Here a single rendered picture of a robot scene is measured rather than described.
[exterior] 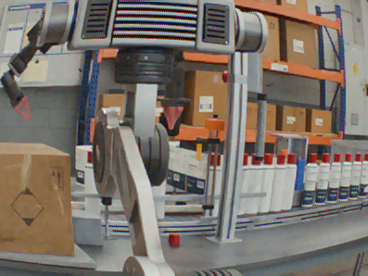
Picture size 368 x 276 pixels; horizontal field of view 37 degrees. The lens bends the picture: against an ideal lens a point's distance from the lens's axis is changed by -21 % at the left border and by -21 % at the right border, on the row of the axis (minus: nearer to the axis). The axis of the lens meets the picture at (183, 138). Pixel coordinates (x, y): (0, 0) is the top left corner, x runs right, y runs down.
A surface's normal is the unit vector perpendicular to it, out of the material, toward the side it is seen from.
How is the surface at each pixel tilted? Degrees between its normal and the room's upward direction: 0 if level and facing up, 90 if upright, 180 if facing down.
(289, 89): 90
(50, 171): 90
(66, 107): 90
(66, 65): 90
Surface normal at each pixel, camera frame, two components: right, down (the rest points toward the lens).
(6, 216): 0.54, 0.11
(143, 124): 0.31, 0.10
